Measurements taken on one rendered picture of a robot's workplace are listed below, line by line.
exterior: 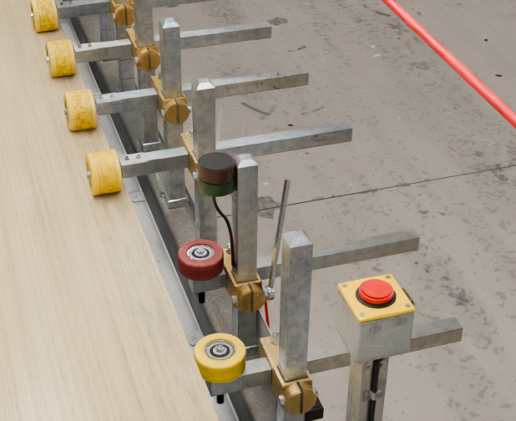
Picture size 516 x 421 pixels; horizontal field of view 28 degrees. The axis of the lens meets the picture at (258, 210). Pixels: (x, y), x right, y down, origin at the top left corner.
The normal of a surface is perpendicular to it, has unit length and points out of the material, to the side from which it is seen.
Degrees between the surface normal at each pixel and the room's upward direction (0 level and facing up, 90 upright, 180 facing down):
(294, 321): 90
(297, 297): 90
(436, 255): 0
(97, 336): 0
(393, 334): 90
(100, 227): 0
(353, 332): 90
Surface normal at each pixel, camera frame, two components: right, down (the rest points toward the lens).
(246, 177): 0.31, 0.54
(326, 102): 0.01, -0.82
